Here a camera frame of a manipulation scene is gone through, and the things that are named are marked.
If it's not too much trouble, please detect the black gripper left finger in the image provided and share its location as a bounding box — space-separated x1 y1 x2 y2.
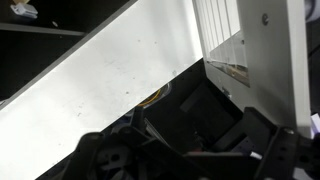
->
63 105 201 180

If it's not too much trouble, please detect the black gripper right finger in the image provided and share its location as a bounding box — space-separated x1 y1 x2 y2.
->
209 106 320 180

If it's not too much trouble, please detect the white slatted oven door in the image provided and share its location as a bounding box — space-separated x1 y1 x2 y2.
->
192 0 313 138

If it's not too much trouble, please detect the grey plastic bin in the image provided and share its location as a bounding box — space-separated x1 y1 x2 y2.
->
133 82 173 110

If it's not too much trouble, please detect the white crumpled object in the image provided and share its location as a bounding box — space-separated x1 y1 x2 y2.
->
9 2 39 20

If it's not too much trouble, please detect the yellow cable bundle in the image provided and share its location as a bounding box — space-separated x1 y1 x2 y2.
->
138 88 163 108

